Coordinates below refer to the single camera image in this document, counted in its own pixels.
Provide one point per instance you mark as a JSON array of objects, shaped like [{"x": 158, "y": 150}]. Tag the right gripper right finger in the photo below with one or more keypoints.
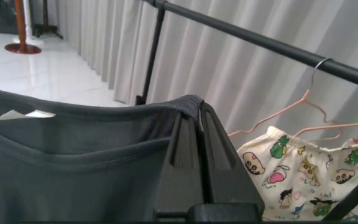
[{"x": 228, "y": 180}]

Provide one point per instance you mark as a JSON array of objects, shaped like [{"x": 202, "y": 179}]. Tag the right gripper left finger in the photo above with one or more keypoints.
[{"x": 179, "y": 174}]

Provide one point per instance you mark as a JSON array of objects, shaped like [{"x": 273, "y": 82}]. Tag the cream printed garment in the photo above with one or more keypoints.
[{"x": 306, "y": 174}]

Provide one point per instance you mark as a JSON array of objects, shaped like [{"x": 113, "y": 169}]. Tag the dark grey garment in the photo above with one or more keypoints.
[{"x": 73, "y": 171}]

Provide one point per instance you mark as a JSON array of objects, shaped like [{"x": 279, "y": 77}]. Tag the black clothes rack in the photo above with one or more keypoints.
[{"x": 259, "y": 42}]

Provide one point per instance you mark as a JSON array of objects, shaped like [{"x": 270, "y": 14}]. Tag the white curtain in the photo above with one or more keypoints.
[{"x": 213, "y": 68}]

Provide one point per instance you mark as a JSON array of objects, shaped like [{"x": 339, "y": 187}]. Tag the dark brown stand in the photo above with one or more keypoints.
[{"x": 45, "y": 28}]

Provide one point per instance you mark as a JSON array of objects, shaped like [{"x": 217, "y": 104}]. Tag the red pole stand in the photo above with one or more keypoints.
[{"x": 22, "y": 48}]

